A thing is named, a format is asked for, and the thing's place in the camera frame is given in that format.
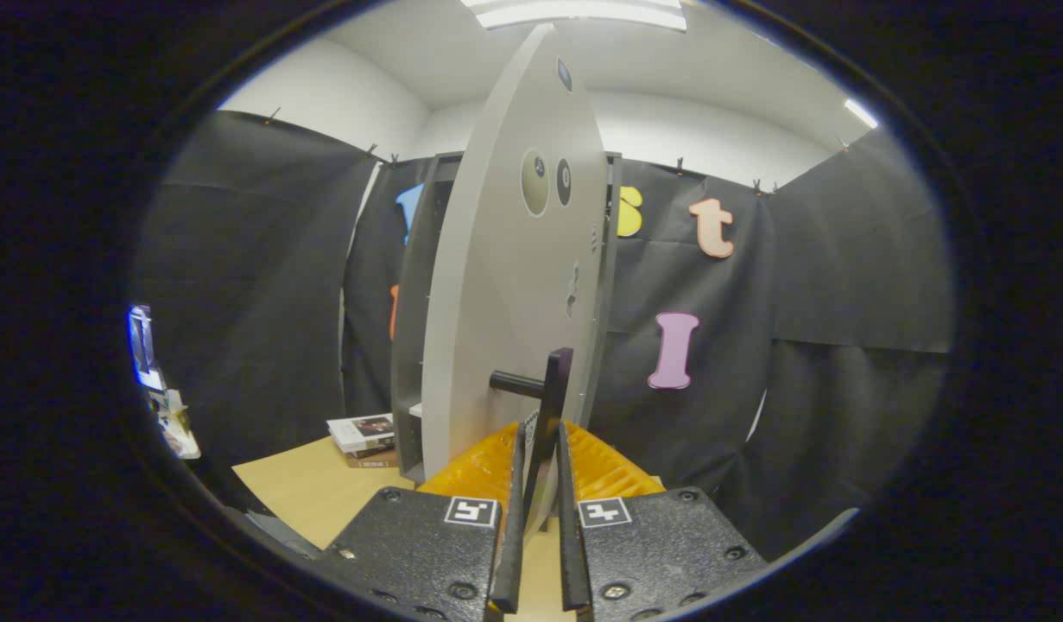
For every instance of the black backdrop cloth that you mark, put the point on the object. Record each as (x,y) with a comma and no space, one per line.
(842,259)

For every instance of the white book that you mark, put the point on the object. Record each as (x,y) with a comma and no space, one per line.
(358,429)

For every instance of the small ceiling light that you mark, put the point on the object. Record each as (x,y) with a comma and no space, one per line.
(861,112)

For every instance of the grey shoe cabinet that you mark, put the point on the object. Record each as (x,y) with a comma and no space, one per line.
(410,345)

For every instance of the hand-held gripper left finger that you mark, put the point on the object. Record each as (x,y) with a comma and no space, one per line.
(514,536)

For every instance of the dark book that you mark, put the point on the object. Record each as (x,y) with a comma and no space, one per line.
(374,460)

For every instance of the grey shoe cabinet door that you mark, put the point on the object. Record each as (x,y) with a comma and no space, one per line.
(496,259)

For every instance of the long ceiling light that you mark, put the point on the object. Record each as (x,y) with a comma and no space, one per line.
(583,10)

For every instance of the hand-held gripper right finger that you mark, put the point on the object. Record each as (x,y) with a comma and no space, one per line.
(569,553)

